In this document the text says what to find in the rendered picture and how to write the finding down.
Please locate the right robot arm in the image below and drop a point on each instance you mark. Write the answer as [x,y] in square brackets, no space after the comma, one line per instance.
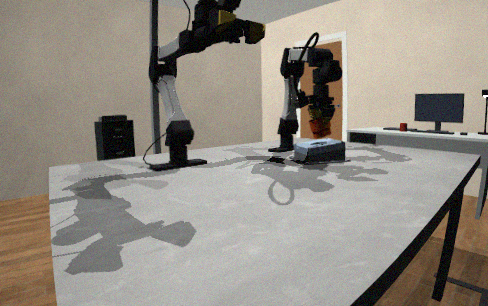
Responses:
[179,130]

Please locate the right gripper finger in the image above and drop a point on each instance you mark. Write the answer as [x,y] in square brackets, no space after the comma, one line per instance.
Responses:
[225,20]
[256,31]

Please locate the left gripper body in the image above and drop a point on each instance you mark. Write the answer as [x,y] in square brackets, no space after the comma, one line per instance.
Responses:
[326,109]

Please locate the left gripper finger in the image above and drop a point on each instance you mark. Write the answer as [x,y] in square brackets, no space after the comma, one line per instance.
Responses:
[314,113]
[324,120]

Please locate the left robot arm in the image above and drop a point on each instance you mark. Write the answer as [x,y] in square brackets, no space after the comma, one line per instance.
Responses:
[330,72]

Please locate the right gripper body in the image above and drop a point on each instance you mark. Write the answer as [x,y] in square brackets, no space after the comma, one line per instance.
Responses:
[235,28]

